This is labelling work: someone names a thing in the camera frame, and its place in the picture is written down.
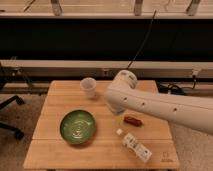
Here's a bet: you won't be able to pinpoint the green ceramic bowl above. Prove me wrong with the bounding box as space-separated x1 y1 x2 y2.
60 110 96 145

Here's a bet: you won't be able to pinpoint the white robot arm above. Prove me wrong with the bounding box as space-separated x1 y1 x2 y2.
104 70 213 135

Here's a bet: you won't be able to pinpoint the translucent plastic cup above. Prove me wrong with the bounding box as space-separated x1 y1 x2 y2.
80 77 96 99

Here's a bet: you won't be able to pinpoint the brown snack bar wrapper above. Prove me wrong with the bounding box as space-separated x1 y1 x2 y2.
124 116 143 127

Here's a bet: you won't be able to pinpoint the clear plastic bottle white label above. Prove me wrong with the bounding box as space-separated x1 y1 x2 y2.
116 129 152 163

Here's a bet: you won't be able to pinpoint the black floor cable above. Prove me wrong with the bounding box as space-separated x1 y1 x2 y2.
157 74 198 96

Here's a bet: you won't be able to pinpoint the black hanging cable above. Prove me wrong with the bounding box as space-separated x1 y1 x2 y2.
126 9 157 70

